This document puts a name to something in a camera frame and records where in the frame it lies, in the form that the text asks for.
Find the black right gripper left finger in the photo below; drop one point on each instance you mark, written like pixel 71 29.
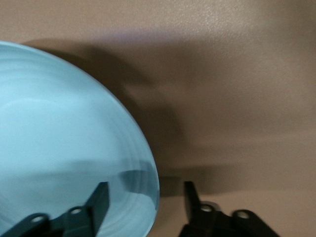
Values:
pixel 96 209

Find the brown table mat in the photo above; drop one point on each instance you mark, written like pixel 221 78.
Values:
pixel 247 98

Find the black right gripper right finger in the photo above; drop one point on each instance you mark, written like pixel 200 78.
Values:
pixel 197 217

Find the blue plate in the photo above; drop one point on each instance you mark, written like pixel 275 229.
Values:
pixel 61 123

